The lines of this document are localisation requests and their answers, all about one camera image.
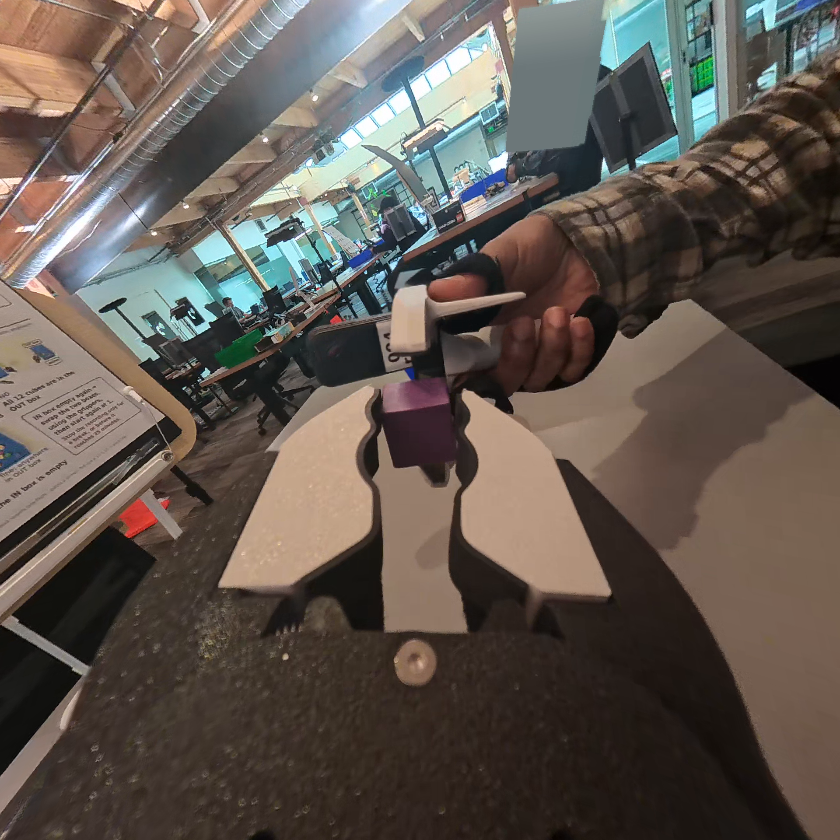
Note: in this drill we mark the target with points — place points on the black studio light on stand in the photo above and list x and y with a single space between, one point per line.
285 233
426 138

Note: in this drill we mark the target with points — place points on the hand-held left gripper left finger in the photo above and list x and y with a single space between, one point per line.
302 512

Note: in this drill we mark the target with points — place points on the black floor lamp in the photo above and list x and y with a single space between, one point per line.
121 308

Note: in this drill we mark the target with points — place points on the wood edged desk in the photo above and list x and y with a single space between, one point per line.
282 348
485 210

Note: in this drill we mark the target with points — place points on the grey computer monitor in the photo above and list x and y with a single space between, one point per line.
405 220

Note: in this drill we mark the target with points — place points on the silver air duct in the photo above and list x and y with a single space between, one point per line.
197 98

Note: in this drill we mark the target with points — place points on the black printed box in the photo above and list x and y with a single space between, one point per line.
448 216

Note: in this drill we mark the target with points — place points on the flat cardboard box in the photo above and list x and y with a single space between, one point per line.
274 333

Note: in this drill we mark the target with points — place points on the person's right hand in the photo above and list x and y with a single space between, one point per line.
544 262

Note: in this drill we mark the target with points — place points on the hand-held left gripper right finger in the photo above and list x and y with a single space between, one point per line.
531 518

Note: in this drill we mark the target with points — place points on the instruction sheet on stand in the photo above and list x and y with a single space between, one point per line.
72 407

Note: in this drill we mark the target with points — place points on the white monitor base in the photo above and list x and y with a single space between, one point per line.
39 722

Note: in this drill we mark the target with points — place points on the purple wooden cube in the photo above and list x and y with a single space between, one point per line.
420 426

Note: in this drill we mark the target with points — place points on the person's right forearm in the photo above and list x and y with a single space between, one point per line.
709 216

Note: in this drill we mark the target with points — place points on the orange traffic cone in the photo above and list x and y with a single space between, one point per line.
141 518

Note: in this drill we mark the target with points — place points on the black office chair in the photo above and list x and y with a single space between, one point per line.
174 387
282 387

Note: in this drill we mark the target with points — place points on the stack of green bins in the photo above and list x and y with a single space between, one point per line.
237 349

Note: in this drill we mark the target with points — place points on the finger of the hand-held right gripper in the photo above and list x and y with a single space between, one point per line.
436 474

